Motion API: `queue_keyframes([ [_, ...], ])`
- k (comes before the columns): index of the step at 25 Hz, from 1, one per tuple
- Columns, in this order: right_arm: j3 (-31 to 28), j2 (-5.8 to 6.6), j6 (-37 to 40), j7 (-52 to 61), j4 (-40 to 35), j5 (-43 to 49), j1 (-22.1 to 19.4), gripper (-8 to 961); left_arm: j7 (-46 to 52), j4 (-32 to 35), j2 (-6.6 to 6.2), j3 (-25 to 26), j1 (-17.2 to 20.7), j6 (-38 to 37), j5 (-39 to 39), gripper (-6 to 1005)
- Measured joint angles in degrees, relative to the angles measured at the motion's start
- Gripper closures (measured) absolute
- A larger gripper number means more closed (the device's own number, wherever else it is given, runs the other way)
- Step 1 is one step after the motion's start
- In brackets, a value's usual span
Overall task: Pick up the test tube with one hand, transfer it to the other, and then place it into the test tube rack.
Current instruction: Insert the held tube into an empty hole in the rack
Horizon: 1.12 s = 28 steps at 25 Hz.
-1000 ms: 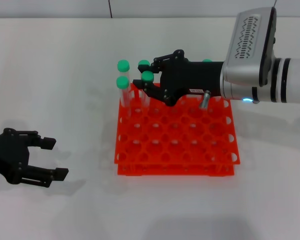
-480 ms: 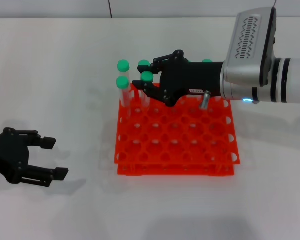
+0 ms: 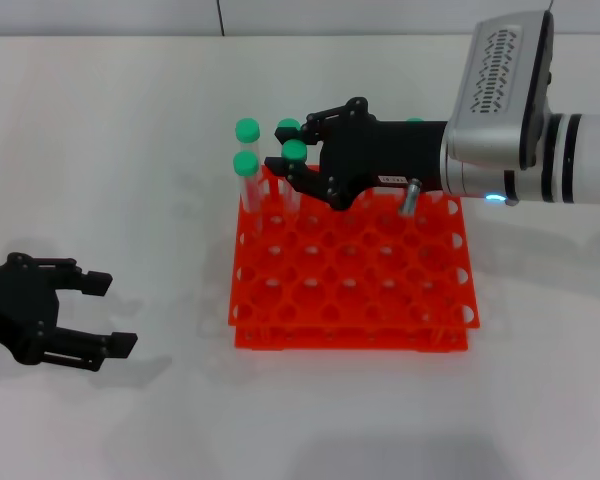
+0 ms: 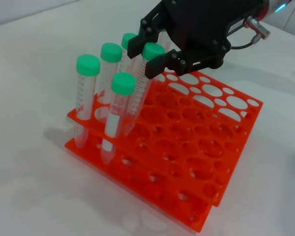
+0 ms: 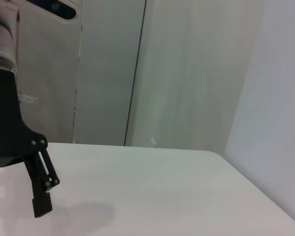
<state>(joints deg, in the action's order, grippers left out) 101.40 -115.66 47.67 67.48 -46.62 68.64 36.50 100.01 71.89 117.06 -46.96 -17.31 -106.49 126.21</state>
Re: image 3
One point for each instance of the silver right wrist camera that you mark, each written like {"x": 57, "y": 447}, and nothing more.
{"x": 500, "y": 85}

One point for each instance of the orange test tube rack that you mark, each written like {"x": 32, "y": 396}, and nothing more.
{"x": 365, "y": 327}

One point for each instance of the green capped clear test tube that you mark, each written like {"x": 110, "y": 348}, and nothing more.
{"x": 245, "y": 164}
{"x": 288, "y": 123}
{"x": 247, "y": 130}
{"x": 414, "y": 120}
{"x": 295, "y": 150}

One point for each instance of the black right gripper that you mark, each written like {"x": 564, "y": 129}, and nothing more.
{"x": 385, "y": 155}

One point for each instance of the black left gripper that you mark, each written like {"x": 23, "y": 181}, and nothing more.
{"x": 15, "y": 307}

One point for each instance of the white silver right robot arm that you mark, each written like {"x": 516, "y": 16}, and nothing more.
{"x": 590, "y": 160}

